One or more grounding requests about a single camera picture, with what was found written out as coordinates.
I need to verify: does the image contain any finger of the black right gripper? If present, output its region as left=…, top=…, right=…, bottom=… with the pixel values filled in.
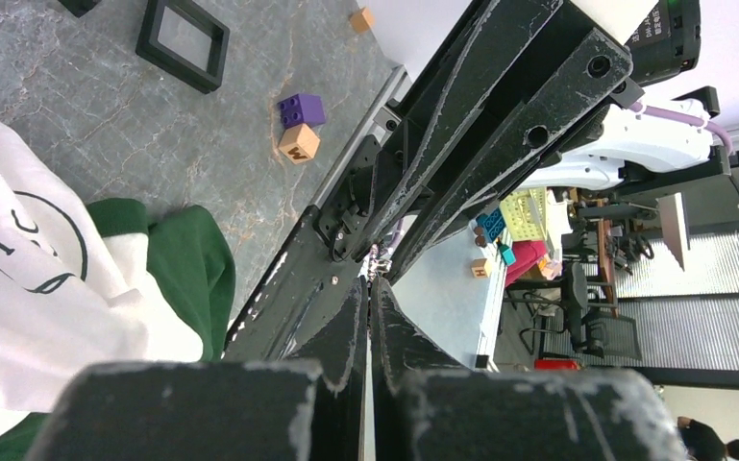
left=347, top=1, right=563, bottom=259
left=386, top=29, right=632, bottom=282

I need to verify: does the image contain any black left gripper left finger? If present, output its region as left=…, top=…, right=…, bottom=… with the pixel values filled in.
left=289, top=277, right=369, bottom=460

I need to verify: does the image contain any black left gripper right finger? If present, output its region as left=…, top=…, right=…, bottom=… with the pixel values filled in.
left=370, top=278, right=469, bottom=460

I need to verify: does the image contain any silver rhinestone brooch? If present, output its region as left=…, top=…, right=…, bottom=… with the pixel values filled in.
left=367, top=244, right=391, bottom=280

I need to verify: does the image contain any white and green t-shirt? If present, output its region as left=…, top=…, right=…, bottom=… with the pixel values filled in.
left=0, top=122, right=235, bottom=460

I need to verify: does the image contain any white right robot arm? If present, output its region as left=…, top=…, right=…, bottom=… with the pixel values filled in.
left=331, top=1, right=718, bottom=279

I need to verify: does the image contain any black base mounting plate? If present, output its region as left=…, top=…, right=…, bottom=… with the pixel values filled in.
left=224, top=135, right=409, bottom=361

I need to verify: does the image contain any wooden letter cube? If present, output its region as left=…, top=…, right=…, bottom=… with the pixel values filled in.
left=349, top=7, right=375, bottom=34
left=278, top=123, right=321, bottom=164

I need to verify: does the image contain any purple toy brick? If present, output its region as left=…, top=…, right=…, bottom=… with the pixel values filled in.
left=277, top=93, right=327, bottom=129

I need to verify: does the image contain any black square display box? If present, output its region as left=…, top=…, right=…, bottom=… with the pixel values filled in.
left=135, top=0, right=230, bottom=94

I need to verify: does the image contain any black frame box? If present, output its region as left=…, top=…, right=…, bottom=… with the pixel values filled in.
left=59, top=0, right=101, bottom=18

